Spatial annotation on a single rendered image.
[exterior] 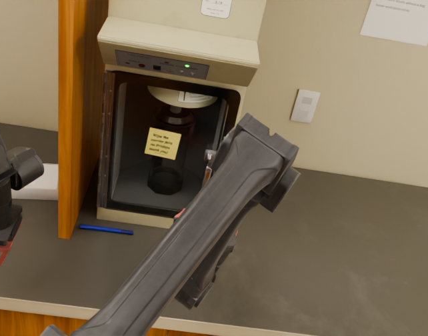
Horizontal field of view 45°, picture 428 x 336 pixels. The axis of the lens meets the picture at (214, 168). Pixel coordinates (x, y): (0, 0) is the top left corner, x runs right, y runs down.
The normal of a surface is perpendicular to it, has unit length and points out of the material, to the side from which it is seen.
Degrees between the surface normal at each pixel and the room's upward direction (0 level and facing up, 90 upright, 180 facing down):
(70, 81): 90
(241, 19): 90
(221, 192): 29
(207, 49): 0
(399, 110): 90
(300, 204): 0
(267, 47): 90
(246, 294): 0
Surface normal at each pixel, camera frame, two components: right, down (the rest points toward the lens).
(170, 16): -0.01, 0.58
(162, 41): 0.17, -0.80
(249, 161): 0.14, -0.43
